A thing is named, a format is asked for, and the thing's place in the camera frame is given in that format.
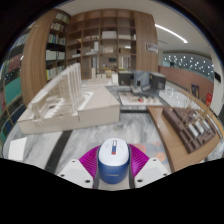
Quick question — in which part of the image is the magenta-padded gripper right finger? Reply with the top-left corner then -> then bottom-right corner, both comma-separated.
128,143 -> 171,190

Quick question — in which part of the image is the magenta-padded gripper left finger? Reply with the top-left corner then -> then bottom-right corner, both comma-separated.
57,145 -> 101,190

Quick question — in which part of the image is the blue and white computer mouse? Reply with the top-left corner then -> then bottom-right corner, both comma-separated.
97,137 -> 132,185

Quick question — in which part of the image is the pastel printed mouse pad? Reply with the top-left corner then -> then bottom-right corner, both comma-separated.
131,142 -> 172,174

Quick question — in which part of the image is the brown model on wooden board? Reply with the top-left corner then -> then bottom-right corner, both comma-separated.
146,104 -> 223,174

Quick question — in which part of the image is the white architectural model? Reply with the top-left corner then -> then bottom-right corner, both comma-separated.
16,63 -> 122,135

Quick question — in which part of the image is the flat white site model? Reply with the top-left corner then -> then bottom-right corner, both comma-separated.
118,89 -> 165,108

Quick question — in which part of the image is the dark bookshelf full of books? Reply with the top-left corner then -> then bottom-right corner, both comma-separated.
0,31 -> 31,144

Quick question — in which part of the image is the group of ceiling spot lights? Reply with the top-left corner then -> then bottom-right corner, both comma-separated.
163,53 -> 214,75

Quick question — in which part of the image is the long ceiling light strip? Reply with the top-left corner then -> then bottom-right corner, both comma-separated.
154,23 -> 189,44

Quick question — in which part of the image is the wooden shelf unit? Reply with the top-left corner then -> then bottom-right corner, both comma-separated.
44,9 -> 159,81

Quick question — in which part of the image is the red wall sign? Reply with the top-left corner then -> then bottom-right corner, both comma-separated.
205,91 -> 214,108

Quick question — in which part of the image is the white wall sign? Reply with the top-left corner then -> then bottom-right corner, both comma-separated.
145,41 -> 159,54

